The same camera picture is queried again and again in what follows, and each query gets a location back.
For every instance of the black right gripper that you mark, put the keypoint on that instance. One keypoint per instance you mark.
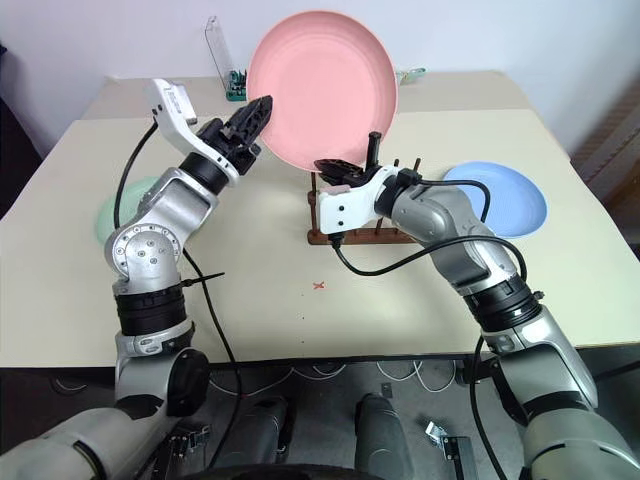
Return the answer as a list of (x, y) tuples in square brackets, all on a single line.
[(362, 174)]

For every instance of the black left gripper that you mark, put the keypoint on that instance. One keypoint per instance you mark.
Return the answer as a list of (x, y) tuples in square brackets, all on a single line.
[(235, 150)]

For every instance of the pink plate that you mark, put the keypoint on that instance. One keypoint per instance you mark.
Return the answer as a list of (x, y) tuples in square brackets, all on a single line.
[(325, 85)]

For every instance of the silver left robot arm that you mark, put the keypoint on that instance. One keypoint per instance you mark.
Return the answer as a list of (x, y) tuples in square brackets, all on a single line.
[(150, 210)]

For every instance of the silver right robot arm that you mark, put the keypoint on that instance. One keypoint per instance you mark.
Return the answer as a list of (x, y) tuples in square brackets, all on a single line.
[(450, 220)]

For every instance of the wooden dish rack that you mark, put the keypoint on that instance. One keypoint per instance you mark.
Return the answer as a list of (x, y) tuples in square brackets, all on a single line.
[(370, 238)]

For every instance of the small green box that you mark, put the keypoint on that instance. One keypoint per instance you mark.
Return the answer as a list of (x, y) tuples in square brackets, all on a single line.
[(236, 86)]

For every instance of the clear acrylic stand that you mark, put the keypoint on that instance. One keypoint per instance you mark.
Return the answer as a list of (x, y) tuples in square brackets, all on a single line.
[(218, 47)]

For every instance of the teal plastic object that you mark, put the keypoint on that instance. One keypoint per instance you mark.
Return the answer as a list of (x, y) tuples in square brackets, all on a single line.
[(412, 74)]

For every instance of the blue plate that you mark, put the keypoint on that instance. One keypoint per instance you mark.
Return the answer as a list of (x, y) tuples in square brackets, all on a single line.
[(510, 200)]

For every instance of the black zip tie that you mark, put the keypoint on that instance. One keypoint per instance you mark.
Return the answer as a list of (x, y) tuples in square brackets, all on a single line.
[(202, 280)]

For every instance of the green plate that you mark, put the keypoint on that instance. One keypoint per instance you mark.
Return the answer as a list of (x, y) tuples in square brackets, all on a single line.
[(112, 215)]

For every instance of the brown wooden cabinet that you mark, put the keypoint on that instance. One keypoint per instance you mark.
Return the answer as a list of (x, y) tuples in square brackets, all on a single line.
[(612, 150)]

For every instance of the dark rounded robot leg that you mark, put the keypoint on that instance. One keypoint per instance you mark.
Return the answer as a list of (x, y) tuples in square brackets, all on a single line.
[(267, 435), (382, 435)]

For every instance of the small silver clip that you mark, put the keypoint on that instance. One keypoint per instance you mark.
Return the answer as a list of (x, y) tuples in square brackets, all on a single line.
[(432, 431)]

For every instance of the black metal floor plate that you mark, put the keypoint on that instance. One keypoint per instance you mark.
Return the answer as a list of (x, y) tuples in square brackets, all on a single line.
[(456, 457)]

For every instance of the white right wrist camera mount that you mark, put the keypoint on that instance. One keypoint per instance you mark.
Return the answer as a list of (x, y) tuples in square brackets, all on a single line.
[(345, 207)]

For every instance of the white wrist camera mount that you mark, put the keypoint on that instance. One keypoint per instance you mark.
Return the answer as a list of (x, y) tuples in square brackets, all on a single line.
[(172, 125), (345, 207)]

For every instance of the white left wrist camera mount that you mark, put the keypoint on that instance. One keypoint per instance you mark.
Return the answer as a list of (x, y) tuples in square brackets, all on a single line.
[(172, 125)]

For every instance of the black floor bracket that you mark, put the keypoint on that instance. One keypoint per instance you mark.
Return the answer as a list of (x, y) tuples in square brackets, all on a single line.
[(190, 440)]

